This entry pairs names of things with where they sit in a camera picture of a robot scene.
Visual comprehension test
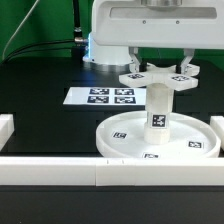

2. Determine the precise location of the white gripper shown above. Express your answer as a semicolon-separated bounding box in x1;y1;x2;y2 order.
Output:
92;0;224;74

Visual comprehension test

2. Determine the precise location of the white left fence block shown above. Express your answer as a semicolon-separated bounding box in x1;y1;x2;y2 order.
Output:
0;114;14;151

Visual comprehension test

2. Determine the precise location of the white cross-shaped table base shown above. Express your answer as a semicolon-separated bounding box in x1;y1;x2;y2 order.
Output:
119;64;200;91

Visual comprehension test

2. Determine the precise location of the grey thin cable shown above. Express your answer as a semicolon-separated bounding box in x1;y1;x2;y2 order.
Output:
1;0;41;61

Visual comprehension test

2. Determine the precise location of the white front fence bar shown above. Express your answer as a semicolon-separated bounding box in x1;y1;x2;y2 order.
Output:
0;157;224;186

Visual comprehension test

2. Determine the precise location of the white right fence block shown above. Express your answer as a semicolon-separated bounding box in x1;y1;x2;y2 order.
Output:
210;116;224;150

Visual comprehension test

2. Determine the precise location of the black cable bundle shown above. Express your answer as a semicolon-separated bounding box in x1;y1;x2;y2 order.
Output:
1;39;88;64

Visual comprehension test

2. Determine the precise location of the white fence block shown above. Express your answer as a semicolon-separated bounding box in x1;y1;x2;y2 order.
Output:
210;116;224;150
0;114;14;151

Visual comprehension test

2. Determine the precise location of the white fiducial marker sheet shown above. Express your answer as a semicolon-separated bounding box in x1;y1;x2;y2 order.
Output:
63;87;146;106

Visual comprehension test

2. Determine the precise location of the black vertical cable connector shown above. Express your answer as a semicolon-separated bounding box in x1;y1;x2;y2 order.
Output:
72;0;88;46

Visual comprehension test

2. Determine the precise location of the white round table top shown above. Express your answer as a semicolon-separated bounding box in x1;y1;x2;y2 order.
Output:
96;111;221;159

